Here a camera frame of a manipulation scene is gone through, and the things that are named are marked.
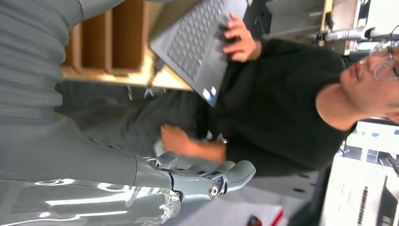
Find clear glasses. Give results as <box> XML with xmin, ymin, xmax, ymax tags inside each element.
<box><xmin>358</xmin><ymin>39</ymin><xmax>399</xmax><ymax>83</ymax></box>

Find grey ribbed right arm sleeve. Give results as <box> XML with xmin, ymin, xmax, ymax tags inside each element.
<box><xmin>0</xmin><ymin>0</ymin><xmax>125</xmax><ymax>125</ymax></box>

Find black open laptop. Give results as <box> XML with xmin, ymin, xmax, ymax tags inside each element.
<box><xmin>376</xmin><ymin>175</ymin><xmax>399</xmax><ymax>226</ymax></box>

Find wooden shelf unit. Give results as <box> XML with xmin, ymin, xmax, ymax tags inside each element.
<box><xmin>61</xmin><ymin>0</ymin><xmax>194</xmax><ymax>92</ymax></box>

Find wooden post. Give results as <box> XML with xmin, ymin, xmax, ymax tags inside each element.
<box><xmin>318</xmin><ymin>0</ymin><xmax>334</xmax><ymax>48</ymax></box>

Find person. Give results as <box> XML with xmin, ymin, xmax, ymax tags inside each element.
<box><xmin>56</xmin><ymin>12</ymin><xmax>399</xmax><ymax>178</ymax></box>

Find white desk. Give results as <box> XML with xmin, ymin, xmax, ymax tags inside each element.
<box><xmin>320</xmin><ymin>153</ymin><xmax>399</xmax><ymax>226</ymax></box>

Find silver metal bar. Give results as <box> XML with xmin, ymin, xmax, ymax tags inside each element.
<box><xmin>311</xmin><ymin>26</ymin><xmax>399</xmax><ymax>43</ymax></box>

